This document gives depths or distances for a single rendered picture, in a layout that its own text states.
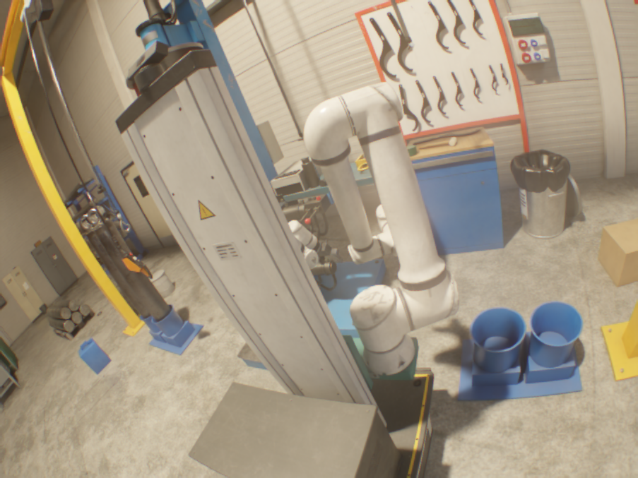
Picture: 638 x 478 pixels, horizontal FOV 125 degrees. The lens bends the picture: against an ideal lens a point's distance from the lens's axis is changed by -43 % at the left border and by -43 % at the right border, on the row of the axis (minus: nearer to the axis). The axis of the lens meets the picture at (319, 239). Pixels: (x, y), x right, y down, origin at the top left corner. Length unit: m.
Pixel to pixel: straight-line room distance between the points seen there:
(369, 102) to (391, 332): 0.66
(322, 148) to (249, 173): 0.25
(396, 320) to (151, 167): 0.80
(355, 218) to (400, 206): 0.23
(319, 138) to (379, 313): 0.51
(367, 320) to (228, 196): 0.52
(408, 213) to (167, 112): 0.64
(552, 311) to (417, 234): 1.13
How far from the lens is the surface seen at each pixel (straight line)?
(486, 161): 2.34
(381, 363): 1.02
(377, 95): 0.77
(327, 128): 0.75
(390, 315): 0.88
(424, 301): 0.89
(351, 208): 0.93
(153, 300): 3.07
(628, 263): 2.39
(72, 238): 4.13
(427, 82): 3.36
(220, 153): 0.61
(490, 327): 1.75
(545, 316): 1.77
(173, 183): 0.74
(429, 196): 2.44
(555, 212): 2.73
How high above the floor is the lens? 1.59
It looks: 25 degrees down
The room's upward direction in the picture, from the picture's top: 23 degrees counter-clockwise
